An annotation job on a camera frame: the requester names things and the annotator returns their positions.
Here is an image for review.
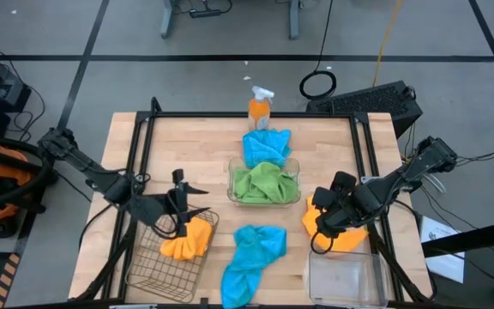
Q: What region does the black aluminium table frame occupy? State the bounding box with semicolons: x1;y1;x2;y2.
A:
75;96;435;304

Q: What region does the black power strip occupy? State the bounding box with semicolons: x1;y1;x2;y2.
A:
189;8;223;19

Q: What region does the black perforated computer case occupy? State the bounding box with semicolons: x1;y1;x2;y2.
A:
305;80;424;139

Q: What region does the clear plastic bin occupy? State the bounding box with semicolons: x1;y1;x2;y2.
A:
226;156;303;209
307;250;390;308

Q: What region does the orange microfiber towel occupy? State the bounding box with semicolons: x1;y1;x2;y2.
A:
301;195;371;253
159;216;214;262

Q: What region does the orange spray bottle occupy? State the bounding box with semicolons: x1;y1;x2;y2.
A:
247;85;275;132

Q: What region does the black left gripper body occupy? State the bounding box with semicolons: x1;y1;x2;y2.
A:
129;168;188;239

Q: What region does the white paper sheet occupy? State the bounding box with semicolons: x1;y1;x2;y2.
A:
419;215;467;284

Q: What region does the yellow hanging cable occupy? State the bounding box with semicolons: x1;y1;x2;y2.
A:
371;0;405;87

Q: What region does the grey desk leg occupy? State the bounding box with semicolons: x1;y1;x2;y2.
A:
288;0;302;40
160;0;175;39

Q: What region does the blue microfiber towel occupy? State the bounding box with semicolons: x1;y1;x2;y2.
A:
242;128;293;169
220;225;288;309

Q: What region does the black floor cable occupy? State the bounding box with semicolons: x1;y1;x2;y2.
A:
455;144;494;167

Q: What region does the bronze wire basket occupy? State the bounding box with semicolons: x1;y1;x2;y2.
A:
124;205;221;304

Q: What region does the black beam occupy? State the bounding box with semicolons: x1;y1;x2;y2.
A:
421;217;494;258

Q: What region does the orange and black shop vacuum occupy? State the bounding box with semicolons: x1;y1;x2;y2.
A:
0;135;57;239

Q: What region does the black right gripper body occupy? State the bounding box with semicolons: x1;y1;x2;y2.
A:
310;170;362;229

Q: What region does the black hanging cable with coil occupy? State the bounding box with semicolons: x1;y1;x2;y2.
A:
298;0;338;102

